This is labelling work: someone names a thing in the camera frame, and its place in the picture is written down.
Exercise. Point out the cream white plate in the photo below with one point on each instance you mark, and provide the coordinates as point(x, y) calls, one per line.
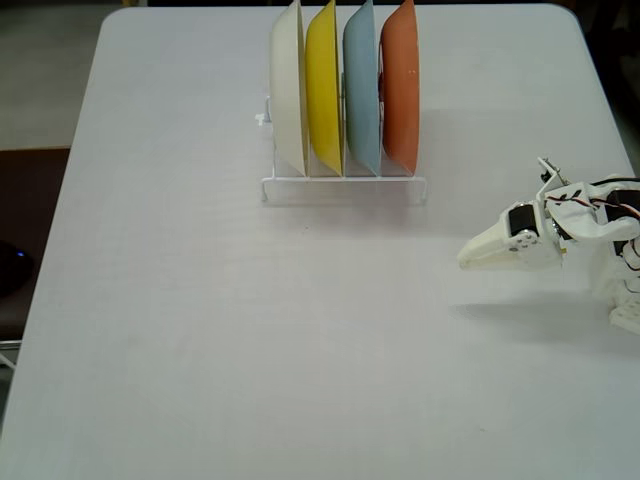
point(287, 100)

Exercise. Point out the white metal frame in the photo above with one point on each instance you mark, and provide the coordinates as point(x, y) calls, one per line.
point(7, 343)

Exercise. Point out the yellow plate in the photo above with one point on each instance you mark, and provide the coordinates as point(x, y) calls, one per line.
point(324, 100)

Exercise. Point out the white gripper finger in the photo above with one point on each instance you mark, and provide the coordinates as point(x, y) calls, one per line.
point(490, 242)
point(525, 245)

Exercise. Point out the light blue plate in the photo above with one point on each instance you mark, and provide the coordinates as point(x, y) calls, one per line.
point(360, 100)

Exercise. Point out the orange plate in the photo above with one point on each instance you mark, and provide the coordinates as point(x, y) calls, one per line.
point(400, 100)

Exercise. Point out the black device with blue light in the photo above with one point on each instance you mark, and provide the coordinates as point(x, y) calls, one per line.
point(12, 272)

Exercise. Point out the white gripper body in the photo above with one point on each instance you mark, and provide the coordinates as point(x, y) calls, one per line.
point(500, 243)

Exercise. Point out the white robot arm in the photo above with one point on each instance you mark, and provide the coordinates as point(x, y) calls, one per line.
point(580, 222)

